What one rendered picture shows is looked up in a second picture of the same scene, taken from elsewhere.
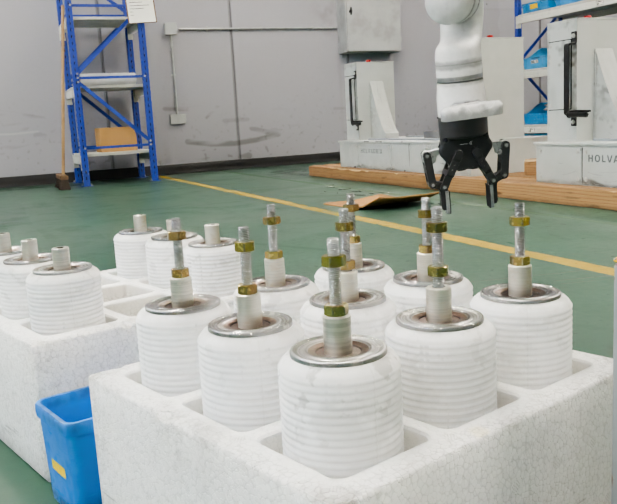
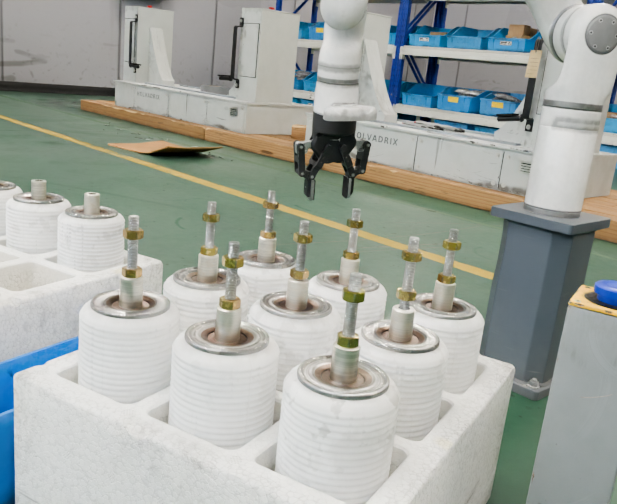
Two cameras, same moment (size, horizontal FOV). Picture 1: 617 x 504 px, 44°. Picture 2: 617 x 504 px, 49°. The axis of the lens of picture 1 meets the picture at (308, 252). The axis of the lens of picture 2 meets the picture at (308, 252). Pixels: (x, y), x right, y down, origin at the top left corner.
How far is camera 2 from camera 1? 24 cm
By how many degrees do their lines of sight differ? 22
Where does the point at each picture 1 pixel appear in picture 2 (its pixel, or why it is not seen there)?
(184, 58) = not seen: outside the picture
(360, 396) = (378, 426)
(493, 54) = (274, 25)
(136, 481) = (78, 488)
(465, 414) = (423, 424)
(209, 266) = (92, 238)
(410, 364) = not seen: hidden behind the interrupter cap
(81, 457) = not seen: outside the picture
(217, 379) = (202, 395)
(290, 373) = (311, 404)
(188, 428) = (173, 446)
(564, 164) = not seen: hidden behind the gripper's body
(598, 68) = (365, 56)
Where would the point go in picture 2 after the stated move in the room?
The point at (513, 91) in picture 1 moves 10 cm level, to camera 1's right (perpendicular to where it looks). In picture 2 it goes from (287, 62) to (302, 63)
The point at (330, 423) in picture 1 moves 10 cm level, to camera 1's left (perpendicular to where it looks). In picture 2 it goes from (349, 452) to (220, 467)
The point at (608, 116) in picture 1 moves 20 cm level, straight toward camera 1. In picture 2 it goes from (369, 99) to (371, 101)
